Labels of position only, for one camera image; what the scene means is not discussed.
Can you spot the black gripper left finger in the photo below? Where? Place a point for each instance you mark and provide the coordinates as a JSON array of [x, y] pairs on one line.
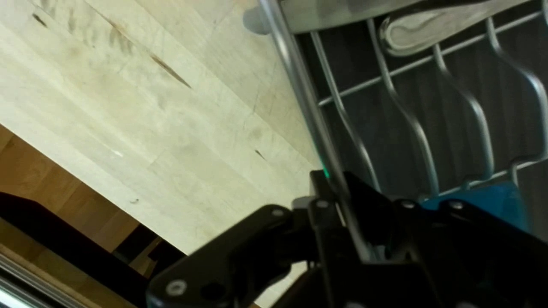
[[228, 258]]

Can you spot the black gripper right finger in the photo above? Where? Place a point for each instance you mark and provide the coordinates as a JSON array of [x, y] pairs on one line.
[[456, 251]]

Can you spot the blue plastic cup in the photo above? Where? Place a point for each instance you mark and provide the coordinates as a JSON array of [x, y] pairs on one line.
[[480, 199]]

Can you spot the grey steel dish rack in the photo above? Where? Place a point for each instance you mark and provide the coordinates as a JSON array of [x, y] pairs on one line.
[[293, 75]]

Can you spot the steel ladle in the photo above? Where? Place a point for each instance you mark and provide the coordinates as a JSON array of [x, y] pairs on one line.
[[422, 32]]

